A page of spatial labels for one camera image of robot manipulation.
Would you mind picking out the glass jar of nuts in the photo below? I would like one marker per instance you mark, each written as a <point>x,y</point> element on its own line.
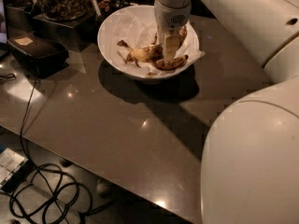
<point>63,10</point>

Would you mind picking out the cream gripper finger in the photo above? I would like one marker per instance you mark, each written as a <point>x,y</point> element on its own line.
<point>171,44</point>

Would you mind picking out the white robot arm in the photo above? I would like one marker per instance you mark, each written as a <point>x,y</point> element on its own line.
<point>250,161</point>

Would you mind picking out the white grey box on floor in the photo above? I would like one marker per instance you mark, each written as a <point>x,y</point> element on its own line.
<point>13,170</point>

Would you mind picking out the small banana peel piece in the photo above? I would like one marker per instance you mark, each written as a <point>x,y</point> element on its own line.
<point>172,64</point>

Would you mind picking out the black box with label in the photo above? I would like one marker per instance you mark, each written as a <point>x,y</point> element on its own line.
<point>40,57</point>

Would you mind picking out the brown spotted banana peel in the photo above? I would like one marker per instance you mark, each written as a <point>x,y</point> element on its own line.
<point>150,54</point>

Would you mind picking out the white paper napkin liner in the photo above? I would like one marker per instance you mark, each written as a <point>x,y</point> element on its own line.
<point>130,25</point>

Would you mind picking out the dark metal stand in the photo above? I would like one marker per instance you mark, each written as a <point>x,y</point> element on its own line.
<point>76,35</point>

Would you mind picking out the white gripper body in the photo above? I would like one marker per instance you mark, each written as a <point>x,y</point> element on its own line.
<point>172,17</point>

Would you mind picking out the white ceramic bowl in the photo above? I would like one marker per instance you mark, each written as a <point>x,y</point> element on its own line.
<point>130,22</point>

